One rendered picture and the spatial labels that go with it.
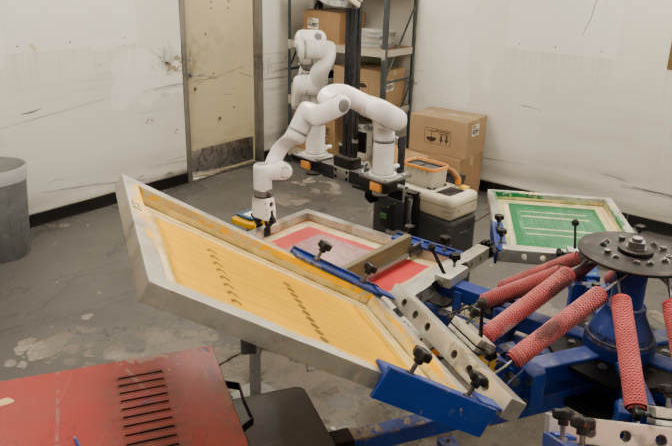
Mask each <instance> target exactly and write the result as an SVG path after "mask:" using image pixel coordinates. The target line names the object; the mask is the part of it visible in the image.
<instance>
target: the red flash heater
mask: <svg viewBox="0 0 672 446"><path fill-rule="evenodd" d="M74 437H76V438H77V439H78V441H79V443H80V445H81V446H249V444H248V441H247V439H246V436H245V433H244V431H243V428H242V425H241V422H240V420H239V417H238V414H237V412H236V409H235V406H234V404H233V401H232V398H231V396H230V393H229V390H228V388H227V385H226V382H225V380H224V377H223V374H222V372H221V369H220V366H219V364H218V361H217V358H216V356H215V353H214V349H213V347H212V346H211V345H210V346H204V347H198V348H192V349H186V350H181V351H175V352H169V353H163V354H157V355H152V356H146V357H140V358H134V359H128V360H123V361H117V362H111V363H105V364H100V365H94V366H88V367H82V368H76V369H71V370H65V371H59V372H53V373H47V374H42V375H36V376H30V377H24V378H18V379H13V380H7V381H1V382H0V446H77V445H76V443H75V441H74Z"/></svg>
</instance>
